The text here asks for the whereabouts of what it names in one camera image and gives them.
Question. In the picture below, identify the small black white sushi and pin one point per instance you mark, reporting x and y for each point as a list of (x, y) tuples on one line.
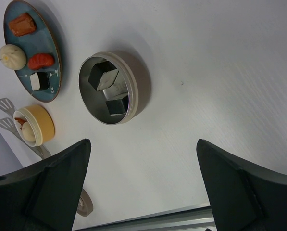
[(39, 81)]

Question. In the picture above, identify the grey lunch box lid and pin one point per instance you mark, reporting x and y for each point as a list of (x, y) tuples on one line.
[(85, 206)]

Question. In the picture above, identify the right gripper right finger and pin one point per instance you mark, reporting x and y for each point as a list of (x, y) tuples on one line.
[(243, 196)]

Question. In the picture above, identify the white steamed bun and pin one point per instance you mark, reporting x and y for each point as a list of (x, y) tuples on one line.
[(13, 57), (27, 132)]

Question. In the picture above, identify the yellow lunch box container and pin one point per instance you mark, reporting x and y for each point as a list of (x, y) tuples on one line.
[(40, 121)]

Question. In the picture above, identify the red sausage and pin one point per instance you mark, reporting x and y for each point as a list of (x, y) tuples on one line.
[(40, 60)]

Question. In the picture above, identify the brown roasted meat piece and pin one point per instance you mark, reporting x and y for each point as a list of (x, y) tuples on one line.
[(22, 25)]

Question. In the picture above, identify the blue ceramic plate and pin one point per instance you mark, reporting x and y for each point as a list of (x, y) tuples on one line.
[(39, 41)]

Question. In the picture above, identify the grey steel lunch box container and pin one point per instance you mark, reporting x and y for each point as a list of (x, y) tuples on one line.
[(133, 79)]

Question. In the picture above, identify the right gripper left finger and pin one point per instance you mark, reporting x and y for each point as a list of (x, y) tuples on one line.
[(44, 196)]

